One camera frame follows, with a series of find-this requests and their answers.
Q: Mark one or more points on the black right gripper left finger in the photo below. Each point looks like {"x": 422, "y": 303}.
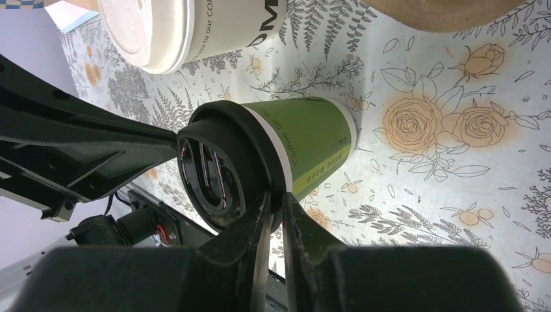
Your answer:
{"x": 105, "y": 271}

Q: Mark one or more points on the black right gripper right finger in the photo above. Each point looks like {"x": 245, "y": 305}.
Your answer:
{"x": 324, "y": 274}

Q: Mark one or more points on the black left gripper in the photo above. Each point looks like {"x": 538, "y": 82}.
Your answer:
{"x": 57, "y": 149}

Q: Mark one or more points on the black coffee lid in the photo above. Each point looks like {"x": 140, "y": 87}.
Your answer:
{"x": 226, "y": 160}

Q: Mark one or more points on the green paper coffee cup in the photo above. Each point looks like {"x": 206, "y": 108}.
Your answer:
{"x": 312, "y": 136}

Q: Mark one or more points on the white coffee lid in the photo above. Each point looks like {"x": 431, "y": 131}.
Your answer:
{"x": 152, "y": 35}

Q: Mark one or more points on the white paper coffee cup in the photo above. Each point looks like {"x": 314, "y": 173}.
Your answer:
{"x": 220, "y": 26}

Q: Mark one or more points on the blue checkered paper bag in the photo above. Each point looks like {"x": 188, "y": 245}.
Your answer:
{"x": 25, "y": 4}

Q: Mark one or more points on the light blue paper bag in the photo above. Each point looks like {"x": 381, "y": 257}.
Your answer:
{"x": 67, "y": 19}

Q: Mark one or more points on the floral tablecloth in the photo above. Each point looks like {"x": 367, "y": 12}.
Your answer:
{"x": 453, "y": 143}

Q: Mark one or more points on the stack of brown cup carriers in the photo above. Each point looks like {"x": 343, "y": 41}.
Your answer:
{"x": 443, "y": 16}

